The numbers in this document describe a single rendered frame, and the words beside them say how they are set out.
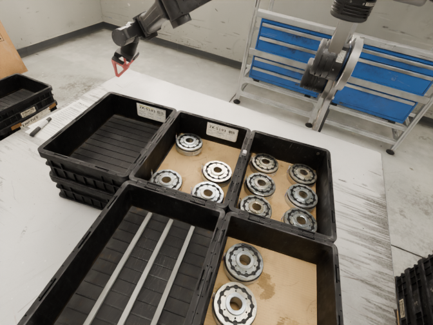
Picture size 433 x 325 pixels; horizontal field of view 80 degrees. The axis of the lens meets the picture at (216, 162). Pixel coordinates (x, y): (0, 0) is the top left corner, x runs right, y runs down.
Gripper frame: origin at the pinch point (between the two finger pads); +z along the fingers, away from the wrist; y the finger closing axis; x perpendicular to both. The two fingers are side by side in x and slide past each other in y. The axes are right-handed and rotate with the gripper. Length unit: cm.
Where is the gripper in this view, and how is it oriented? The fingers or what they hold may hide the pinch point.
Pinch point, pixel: (122, 69)
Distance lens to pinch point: 122.6
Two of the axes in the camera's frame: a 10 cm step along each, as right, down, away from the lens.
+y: 1.0, -6.8, 7.2
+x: -8.7, -4.1, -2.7
